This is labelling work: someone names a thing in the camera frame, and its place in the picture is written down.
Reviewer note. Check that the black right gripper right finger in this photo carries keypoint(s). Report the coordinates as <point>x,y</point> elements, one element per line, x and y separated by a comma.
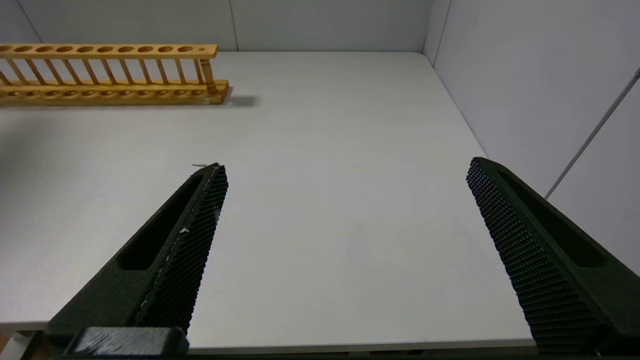
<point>560,280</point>

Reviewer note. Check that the wooden test tube rack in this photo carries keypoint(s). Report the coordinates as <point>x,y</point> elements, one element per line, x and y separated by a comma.
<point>115,92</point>

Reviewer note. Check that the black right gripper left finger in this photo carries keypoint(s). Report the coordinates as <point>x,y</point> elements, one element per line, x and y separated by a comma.
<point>170,270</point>

